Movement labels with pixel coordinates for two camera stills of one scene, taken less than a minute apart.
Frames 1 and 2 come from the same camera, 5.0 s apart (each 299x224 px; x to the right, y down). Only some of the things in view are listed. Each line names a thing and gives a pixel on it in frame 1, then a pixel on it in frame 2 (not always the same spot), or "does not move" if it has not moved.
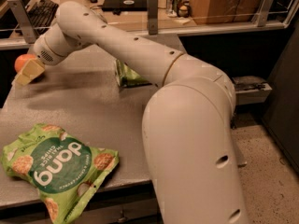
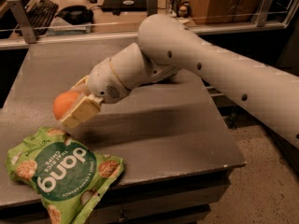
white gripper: [44, 53] -> [104, 79]
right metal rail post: [263, 8] does not move
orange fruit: [21, 60] -> [64, 103]
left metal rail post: [20, 12] does not move
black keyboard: [43, 13] does not move
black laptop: [117, 4] does not move
